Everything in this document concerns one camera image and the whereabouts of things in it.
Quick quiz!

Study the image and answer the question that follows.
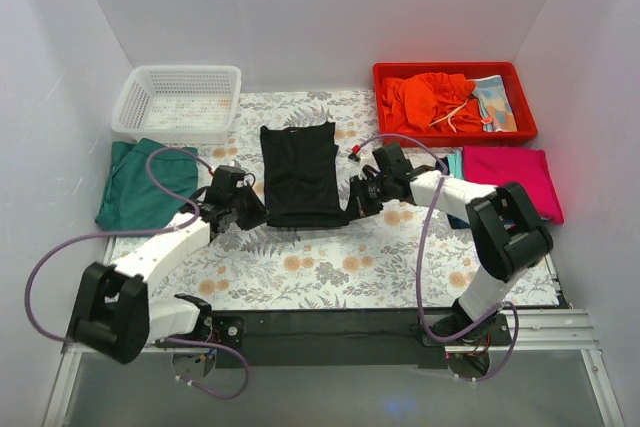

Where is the red plastic bin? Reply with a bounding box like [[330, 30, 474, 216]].
[[372, 61, 540, 148]]

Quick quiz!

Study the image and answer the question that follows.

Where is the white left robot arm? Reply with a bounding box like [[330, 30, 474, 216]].
[[67, 166, 266, 364]]

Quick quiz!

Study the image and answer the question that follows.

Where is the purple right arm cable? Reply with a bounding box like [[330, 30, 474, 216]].
[[349, 133, 521, 382]]

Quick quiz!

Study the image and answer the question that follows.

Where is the black t shirt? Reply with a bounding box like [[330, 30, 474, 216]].
[[260, 122, 348, 229]]

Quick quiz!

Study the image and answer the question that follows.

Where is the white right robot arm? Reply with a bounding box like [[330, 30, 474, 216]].
[[346, 143, 553, 345]]

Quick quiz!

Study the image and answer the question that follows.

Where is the navy blue folded shirt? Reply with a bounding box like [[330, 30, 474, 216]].
[[435, 157, 470, 230]]

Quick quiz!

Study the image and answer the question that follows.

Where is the turquoise folded shirt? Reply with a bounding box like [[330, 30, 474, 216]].
[[446, 150, 464, 180]]

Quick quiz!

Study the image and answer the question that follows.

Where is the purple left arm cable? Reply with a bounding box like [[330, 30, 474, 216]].
[[24, 146, 253, 400]]

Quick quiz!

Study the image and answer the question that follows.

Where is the teal green folded shirt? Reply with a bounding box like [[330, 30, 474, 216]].
[[95, 139, 198, 232]]

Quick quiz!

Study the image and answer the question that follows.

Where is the magenta folded shirt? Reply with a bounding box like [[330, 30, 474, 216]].
[[462, 146, 564, 225]]

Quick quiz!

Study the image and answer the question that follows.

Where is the orange crumpled shirt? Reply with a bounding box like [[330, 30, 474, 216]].
[[376, 72, 484, 135]]

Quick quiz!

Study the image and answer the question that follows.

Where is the patterned pastel cloth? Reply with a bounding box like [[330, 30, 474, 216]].
[[472, 75, 517, 133]]

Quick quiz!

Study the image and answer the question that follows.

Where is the floral patterned table mat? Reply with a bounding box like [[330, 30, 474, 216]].
[[98, 89, 560, 312]]

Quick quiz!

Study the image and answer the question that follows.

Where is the aluminium mounting rail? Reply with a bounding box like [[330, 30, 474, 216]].
[[44, 309, 624, 426]]

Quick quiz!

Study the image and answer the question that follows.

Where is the white plastic basket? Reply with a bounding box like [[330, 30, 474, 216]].
[[111, 65, 242, 146]]

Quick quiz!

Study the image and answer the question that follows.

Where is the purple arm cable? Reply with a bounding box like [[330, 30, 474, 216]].
[[24, 146, 253, 400], [349, 133, 521, 382]]

